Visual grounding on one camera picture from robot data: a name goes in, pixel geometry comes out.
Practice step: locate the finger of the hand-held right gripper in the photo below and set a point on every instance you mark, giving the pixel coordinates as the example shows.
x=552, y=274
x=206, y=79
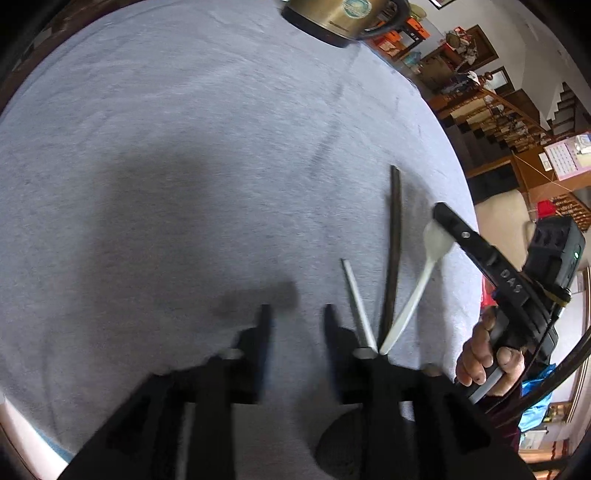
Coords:
x=466, y=237

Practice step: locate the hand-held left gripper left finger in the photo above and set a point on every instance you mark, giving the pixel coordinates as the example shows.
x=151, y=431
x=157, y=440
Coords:
x=263, y=323

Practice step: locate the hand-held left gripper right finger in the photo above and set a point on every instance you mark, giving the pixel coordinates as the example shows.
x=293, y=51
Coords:
x=331, y=327

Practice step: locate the white plastic spoon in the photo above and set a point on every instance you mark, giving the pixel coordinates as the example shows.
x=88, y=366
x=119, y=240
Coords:
x=436, y=247

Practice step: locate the white chopstick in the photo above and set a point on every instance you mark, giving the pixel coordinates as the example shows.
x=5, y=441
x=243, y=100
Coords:
x=358, y=300

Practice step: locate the brown wooden chopstick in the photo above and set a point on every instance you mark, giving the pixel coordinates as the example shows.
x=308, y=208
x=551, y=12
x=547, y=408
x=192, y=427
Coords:
x=393, y=230

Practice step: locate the metal utensil holder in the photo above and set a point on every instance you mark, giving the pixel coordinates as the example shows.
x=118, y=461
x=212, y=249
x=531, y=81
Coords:
x=341, y=447

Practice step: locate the person's right forearm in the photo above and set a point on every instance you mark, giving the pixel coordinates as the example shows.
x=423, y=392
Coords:
x=505, y=415

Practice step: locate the person's right hand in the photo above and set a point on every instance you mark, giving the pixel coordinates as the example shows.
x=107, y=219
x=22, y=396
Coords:
x=475, y=360

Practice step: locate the beige sofa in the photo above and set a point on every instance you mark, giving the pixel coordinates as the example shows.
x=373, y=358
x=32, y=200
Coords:
x=503, y=217

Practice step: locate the red plastic child chair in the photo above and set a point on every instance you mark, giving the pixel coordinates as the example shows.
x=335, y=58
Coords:
x=488, y=295

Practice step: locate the wooden stair railing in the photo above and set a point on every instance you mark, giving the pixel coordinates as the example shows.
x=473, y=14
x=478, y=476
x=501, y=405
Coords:
x=498, y=120

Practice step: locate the blue plastic bag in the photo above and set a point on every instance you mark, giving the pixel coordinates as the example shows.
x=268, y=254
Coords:
x=535, y=406

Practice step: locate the grey tablecloth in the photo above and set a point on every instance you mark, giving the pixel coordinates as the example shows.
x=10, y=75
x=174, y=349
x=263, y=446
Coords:
x=184, y=161

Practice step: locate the orange cardboard boxes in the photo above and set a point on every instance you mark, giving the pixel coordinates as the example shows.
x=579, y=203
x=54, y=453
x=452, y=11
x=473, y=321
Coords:
x=390, y=46

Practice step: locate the blue table cover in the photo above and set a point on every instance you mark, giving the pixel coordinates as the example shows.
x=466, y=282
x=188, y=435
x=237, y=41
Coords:
x=53, y=447

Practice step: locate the gold electric kettle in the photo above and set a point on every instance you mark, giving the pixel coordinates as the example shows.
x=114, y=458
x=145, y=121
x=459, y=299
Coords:
x=332, y=18

